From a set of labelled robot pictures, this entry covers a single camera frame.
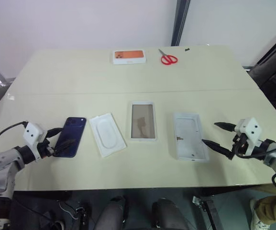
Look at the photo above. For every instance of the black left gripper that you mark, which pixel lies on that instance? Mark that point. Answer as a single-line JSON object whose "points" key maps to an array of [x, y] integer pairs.
{"points": [[47, 149]]}

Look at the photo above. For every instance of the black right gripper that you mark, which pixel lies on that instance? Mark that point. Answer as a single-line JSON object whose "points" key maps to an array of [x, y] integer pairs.
{"points": [[240, 143]]}

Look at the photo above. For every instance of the dark blue smartphone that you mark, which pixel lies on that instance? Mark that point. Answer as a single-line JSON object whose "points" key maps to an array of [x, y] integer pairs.
{"points": [[74, 129]]}

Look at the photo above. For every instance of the white box lid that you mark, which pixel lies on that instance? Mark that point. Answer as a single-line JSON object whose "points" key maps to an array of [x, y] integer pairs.
{"points": [[190, 136]]}

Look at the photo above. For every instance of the white plastic tray insert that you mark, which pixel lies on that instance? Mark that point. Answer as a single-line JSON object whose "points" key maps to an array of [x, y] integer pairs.
{"points": [[107, 134]]}

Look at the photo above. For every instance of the white box with brown card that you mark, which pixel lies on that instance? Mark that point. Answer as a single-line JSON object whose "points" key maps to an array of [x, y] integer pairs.
{"points": [[143, 121]]}

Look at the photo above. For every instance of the orange printed phone box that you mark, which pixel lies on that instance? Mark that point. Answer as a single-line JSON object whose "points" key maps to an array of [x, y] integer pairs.
{"points": [[129, 55]]}

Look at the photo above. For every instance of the khaki trouser leg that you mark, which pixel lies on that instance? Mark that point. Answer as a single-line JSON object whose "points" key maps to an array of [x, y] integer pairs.
{"points": [[271, 207]]}

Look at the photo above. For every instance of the white sneaker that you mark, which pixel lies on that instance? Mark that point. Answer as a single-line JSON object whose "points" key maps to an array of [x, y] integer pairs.
{"points": [[256, 219]]}

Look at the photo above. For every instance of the dark chair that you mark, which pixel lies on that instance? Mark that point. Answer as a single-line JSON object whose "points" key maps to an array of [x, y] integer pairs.
{"points": [[274, 64]]}

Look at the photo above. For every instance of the dark grey rounded shape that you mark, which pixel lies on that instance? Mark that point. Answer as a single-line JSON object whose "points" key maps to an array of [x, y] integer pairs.
{"points": [[168, 215], [111, 215]]}

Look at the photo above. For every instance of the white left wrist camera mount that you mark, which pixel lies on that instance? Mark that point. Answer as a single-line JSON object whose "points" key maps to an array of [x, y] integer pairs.
{"points": [[32, 133]]}

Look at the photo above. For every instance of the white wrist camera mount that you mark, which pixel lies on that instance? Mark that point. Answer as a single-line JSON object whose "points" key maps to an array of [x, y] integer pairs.
{"points": [[32, 133], [251, 127]]}

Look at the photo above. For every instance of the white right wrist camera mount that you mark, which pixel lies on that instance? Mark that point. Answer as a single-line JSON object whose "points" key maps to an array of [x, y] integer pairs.
{"points": [[251, 127]]}

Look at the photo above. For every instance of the silver hinged table bracket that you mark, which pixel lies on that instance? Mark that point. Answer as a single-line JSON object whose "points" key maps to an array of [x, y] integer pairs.
{"points": [[208, 210]]}

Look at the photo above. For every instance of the black metal bracket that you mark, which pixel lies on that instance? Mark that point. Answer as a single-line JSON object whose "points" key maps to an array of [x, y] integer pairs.
{"points": [[80, 219]]}

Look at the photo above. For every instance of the dark metal post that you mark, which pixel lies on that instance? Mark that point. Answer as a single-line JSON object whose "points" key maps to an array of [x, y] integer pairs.
{"points": [[179, 24]]}

